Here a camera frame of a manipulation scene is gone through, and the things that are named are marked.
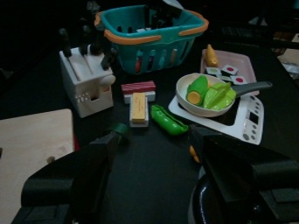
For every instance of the yellow egg nigiri sushi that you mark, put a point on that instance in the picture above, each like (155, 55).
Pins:
(139, 109)

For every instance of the green avocado half toy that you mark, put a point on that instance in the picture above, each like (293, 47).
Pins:
(198, 90)

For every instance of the white toy induction stove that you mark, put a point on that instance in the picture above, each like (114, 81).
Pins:
(244, 122)

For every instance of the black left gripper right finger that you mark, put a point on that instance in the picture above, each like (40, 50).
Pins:
(248, 180)

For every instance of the small green toy vegetable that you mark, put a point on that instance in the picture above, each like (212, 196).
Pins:
(120, 127)

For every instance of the white knife block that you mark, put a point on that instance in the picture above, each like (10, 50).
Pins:
(87, 87)

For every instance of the red toy in basket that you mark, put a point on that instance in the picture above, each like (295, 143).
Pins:
(138, 64)

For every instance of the white sushi roll green centre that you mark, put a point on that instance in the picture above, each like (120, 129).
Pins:
(224, 78)
(212, 71)

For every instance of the red striped nigiri sushi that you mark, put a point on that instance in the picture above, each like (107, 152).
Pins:
(138, 87)

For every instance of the wooden cutting board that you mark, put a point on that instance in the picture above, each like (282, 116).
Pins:
(31, 151)

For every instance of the white sushi roll red centre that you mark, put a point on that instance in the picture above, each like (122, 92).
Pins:
(230, 69)
(238, 80)

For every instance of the green pea pod toy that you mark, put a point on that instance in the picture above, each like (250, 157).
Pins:
(168, 121)

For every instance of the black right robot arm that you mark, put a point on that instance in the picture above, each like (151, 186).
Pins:
(162, 13)

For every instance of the orange toy in basket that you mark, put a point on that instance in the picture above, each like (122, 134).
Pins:
(172, 57)

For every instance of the pink rectangular plate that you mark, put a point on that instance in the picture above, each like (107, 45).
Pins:
(238, 59)

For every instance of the black pot with white rim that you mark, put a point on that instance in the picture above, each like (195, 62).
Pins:
(202, 201)

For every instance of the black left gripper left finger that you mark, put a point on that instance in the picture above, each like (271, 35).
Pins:
(74, 178)

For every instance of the green lettuce leaf toy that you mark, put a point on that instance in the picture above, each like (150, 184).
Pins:
(219, 96)

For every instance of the small orange toy piece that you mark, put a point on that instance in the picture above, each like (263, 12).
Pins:
(194, 154)

